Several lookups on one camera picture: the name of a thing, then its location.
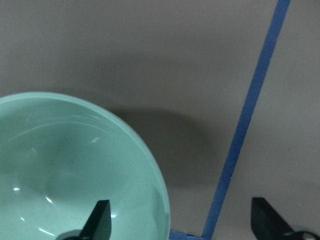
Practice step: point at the green bowl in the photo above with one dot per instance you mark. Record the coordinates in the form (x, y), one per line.
(59, 156)

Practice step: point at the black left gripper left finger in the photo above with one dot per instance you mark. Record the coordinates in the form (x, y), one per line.
(98, 225)

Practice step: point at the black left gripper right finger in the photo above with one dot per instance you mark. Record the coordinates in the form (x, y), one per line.
(267, 224)

